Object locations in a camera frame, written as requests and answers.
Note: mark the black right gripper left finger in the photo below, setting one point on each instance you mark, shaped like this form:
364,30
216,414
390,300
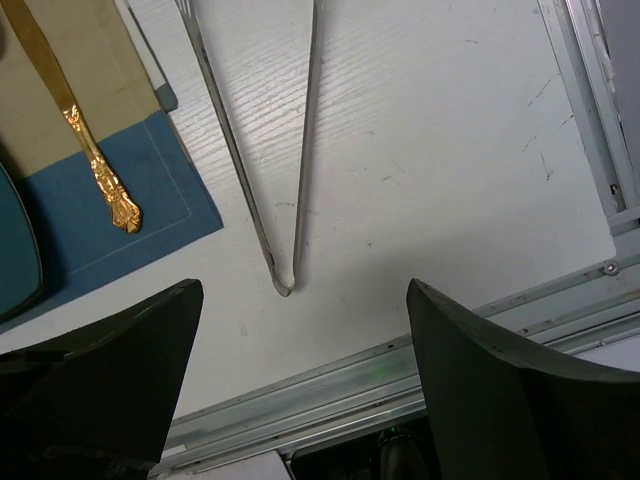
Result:
97,402

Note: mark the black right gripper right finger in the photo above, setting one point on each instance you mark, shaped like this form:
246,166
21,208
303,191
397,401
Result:
501,406

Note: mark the silver metal tongs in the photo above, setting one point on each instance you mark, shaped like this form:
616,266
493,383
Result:
190,21

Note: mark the dark teal square plate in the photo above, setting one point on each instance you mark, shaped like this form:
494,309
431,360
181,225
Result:
21,268

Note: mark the blue and beige placemat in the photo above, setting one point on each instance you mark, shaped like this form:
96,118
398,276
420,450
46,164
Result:
95,182

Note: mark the gold knife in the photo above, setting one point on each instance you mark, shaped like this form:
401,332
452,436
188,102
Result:
125,213

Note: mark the aluminium table frame rail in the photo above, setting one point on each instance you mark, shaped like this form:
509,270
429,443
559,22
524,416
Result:
582,313

